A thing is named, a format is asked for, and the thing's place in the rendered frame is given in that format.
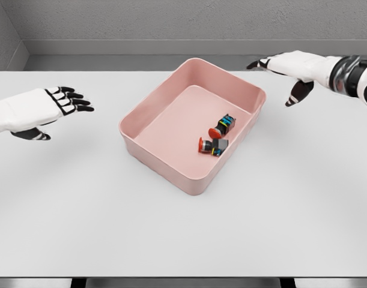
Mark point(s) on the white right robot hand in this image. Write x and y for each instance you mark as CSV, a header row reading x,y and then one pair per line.
x,y
294,64

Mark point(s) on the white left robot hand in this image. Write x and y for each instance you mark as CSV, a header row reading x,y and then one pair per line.
x,y
36,106

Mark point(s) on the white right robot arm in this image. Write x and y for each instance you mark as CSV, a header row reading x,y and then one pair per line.
x,y
350,76

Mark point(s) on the pink plastic basket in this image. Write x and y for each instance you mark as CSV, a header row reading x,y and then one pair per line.
x,y
189,126

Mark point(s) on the red button industrial switch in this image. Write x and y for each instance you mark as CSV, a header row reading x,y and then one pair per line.
x,y
223,126
212,146

